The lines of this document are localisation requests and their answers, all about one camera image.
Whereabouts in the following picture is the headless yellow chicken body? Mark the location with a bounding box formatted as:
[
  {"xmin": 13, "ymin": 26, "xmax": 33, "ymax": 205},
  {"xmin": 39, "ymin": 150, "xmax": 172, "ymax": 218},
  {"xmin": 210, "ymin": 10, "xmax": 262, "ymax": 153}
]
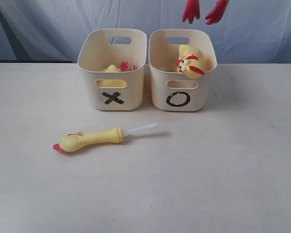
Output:
[{"xmin": 97, "ymin": 62, "xmax": 138, "ymax": 88}]

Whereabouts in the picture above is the yellow rubber chicken top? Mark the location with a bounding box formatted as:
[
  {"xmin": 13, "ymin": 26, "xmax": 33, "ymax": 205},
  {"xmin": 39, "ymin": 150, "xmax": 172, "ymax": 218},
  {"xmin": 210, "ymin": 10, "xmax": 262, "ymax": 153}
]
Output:
[{"xmin": 177, "ymin": 44, "xmax": 206, "ymax": 79}]

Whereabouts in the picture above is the yellow rubber chicken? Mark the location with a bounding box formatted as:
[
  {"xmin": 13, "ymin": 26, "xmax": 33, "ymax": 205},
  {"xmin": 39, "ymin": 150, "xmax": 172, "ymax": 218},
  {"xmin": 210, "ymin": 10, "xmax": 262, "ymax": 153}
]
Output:
[
  {"xmin": 182, "ymin": 0, "xmax": 230, "ymax": 25},
  {"xmin": 177, "ymin": 44, "xmax": 206, "ymax": 79}
]

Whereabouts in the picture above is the cream bin marked O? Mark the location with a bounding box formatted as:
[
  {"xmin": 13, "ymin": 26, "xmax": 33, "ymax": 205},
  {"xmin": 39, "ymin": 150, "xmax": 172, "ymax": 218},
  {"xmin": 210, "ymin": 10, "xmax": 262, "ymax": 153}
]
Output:
[{"xmin": 149, "ymin": 29, "xmax": 217, "ymax": 112}]

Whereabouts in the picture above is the cream bin marked X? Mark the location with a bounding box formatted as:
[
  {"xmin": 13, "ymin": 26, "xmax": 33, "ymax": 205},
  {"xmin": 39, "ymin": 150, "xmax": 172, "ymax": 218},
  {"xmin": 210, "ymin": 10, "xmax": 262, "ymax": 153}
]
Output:
[{"xmin": 77, "ymin": 29, "xmax": 147, "ymax": 111}]

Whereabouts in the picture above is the detached chicken head neck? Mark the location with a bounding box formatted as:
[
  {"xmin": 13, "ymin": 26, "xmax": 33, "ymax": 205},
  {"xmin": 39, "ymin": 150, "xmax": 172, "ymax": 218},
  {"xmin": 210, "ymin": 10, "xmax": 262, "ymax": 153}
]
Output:
[{"xmin": 53, "ymin": 123, "xmax": 158, "ymax": 152}]

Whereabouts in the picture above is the white backdrop curtain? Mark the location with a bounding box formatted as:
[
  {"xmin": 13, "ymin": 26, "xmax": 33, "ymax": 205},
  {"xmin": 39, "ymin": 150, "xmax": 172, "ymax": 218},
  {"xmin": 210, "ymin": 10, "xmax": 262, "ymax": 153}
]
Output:
[{"xmin": 0, "ymin": 0, "xmax": 291, "ymax": 63}]

